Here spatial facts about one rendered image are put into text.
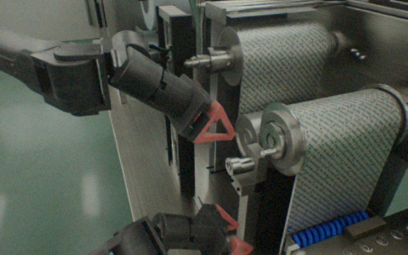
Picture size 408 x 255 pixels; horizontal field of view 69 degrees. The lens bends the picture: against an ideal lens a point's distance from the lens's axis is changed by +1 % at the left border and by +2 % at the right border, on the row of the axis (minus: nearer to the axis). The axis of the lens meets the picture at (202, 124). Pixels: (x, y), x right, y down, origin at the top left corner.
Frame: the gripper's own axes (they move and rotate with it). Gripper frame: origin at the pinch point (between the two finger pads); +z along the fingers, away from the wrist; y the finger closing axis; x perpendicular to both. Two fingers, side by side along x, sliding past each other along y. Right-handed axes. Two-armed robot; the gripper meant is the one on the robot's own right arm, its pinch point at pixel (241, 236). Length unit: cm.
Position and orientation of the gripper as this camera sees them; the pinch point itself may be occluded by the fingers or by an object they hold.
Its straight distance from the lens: 64.9
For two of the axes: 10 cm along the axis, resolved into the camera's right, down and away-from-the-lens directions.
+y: 3.6, 5.0, -7.9
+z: 8.0, 2.7, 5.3
